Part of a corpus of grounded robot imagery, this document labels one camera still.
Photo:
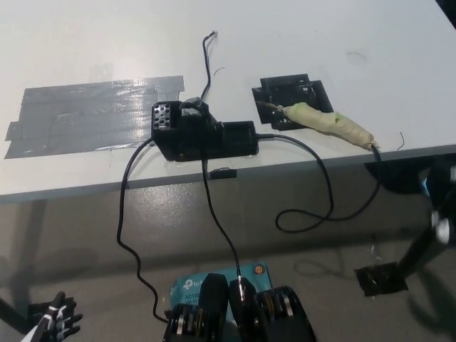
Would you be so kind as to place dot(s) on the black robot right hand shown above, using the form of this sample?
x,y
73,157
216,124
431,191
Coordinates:
x,y
441,228

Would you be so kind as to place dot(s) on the black white robot left hand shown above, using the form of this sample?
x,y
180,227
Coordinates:
x,y
58,315

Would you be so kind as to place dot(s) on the tape-wrapped soldering iron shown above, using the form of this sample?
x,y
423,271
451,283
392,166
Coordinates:
x,y
331,123

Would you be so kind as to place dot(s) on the black robot torso blocks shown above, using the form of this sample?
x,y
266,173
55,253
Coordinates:
x,y
213,303

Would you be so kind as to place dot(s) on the black soldering station base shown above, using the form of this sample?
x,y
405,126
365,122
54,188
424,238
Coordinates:
x,y
199,142

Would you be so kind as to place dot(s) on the black slanted stand leg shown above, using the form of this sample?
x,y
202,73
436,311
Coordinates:
x,y
14,315
417,249

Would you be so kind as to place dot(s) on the teal tp-link box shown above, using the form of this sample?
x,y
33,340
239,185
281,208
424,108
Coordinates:
x,y
185,288

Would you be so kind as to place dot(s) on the small black tape strip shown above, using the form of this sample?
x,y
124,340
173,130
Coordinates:
x,y
223,174

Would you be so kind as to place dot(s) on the grey duct tape patch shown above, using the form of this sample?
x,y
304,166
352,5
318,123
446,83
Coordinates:
x,y
89,114

